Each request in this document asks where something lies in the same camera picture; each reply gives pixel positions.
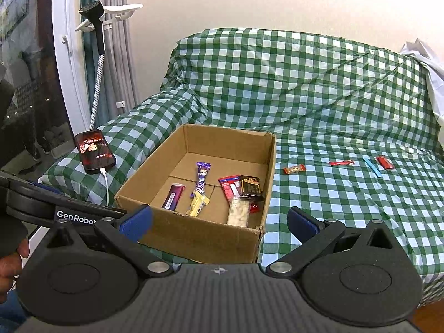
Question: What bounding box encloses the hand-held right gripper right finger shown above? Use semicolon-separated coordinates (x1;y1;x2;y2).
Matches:
265;206;396;280

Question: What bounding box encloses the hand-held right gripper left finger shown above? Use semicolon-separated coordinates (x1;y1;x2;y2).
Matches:
45;204;174;280

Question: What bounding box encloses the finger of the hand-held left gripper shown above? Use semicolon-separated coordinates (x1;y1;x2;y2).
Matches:
100;207;127;220

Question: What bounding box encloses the maroon snack packet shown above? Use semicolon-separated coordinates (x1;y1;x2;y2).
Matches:
161;183;186;210

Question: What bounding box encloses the dark chocolate bar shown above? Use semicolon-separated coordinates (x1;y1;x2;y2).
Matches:
239;175;265;202

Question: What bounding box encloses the yellow snack packet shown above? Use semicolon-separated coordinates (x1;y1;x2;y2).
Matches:
185;190;210;217

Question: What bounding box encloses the cardboard box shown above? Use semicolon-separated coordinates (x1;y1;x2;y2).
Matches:
114;124;277;264

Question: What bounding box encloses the purple snack packet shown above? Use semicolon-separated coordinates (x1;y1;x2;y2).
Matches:
194;162;211;195

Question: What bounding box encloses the large red snack packet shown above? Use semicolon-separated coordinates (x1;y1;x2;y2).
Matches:
218;175;261;213

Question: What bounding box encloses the person's left hand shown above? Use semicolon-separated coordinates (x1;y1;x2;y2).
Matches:
0;240;30;303

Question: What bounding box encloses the black smartphone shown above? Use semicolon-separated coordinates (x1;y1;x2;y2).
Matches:
74;129;116;175

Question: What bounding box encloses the light blue candy stick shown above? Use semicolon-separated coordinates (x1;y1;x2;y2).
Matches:
363;157;382;177

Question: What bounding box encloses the small red candy packet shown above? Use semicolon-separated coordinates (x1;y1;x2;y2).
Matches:
375;156;395;171

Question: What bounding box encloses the person's blue jeans leg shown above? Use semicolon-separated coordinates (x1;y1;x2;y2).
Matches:
0;291;30;333

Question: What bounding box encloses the green checkered cloth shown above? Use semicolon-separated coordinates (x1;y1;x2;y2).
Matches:
38;28;444;307

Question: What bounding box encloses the grey curtain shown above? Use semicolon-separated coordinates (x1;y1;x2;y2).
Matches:
100;0;140;118

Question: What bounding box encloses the black steamer head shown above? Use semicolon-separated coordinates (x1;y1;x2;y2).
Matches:
79;1;105;55

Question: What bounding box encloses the white plastic hanger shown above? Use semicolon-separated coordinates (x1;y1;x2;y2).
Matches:
74;3;143;32

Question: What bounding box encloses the white cloth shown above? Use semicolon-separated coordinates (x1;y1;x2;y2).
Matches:
400;38;444;125

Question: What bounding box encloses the white charging cable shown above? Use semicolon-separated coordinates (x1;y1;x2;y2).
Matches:
100;167;112;207

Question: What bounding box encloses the braided steamer hose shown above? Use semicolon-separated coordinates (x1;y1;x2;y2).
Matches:
89;54;105;132

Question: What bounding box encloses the white window frame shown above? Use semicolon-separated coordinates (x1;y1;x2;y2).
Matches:
52;0;92;134

